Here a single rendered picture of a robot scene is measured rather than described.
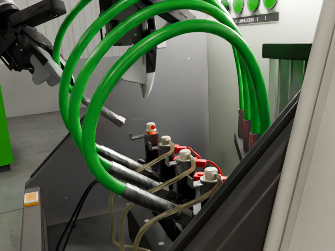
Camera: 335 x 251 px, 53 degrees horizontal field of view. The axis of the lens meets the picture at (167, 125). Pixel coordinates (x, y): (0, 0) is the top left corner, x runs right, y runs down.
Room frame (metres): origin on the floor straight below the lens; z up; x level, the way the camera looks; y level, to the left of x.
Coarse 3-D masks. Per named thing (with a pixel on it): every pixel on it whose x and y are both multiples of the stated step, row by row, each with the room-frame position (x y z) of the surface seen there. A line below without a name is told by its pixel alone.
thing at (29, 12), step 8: (48, 0) 0.71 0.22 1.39; (56, 0) 0.71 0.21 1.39; (24, 8) 0.72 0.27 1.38; (32, 8) 0.72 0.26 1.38; (40, 8) 0.71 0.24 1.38; (48, 8) 0.71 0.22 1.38; (56, 8) 0.71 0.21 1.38; (64, 8) 0.73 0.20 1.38; (16, 16) 0.73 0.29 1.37; (24, 16) 0.72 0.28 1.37; (32, 16) 0.72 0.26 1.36; (40, 16) 0.72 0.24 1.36; (48, 16) 0.72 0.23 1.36; (56, 16) 0.74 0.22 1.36; (16, 24) 0.73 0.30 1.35; (32, 24) 0.75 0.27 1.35
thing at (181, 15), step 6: (144, 0) 0.60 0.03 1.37; (150, 0) 0.59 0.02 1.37; (156, 0) 0.60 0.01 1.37; (162, 0) 0.60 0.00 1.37; (168, 12) 0.61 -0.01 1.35; (174, 12) 0.61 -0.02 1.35; (180, 12) 0.62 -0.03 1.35; (186, 12) 0.62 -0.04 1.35; (168, 18) 0.63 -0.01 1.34; (174, 18) 0.61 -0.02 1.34; (180, 18) 0.62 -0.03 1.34; (186, 18) 0.62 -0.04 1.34; (192, 18) 0.63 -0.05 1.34
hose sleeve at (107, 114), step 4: (84, 100) 0.69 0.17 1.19; (88, 100) 0.69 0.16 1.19; (84, 104) 0.69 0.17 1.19; (88, 104) 0.69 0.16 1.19; (104, 108) 0.69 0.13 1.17; (104, 112) 0.69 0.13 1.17; (108, 112) 0.69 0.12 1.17; (112, 112) 0.70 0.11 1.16; (104, 116) 0.69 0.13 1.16; (108, 116) 0.69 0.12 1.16; (112, 116) 0.69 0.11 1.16; (116, 116) 0.69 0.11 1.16; (112, 120) 0.69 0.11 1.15
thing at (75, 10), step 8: (80, 0) 0.69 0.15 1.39; (88, 0) 0.69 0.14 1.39; (72, 8) 0.70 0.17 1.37; (80, 8) 0.69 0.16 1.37; (72, 16) 0.69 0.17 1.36; (64, 24) 0.69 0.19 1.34; (64, 32) 0.70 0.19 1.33; (56, 40) 0.69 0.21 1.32; (56, 48) 0.69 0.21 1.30; (232, 48) 0.68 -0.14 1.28; (56, 56) 0.70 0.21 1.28; (240, 72) 0.68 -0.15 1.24; (240, 80) 0.68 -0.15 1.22; (72, 88) 0.70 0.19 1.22; (240, 88) 0.68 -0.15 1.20; (240, 96) 0.68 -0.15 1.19; (240, 104) 0.68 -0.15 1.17; (240, 112) 0.68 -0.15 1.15
